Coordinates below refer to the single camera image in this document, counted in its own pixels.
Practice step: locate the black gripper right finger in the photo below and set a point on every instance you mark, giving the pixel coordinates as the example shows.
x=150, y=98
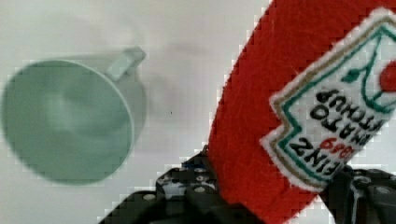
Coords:
x=360, y=196

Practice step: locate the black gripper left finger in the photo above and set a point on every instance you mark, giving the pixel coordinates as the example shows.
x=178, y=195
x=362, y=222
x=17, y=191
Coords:
x=187, y=194

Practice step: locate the red plush ketchup bottle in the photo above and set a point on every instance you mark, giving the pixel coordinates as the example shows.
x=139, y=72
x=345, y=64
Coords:
x=312, y=86

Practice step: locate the green mug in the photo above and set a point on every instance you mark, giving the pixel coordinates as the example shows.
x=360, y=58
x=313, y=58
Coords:
x=75, y=122

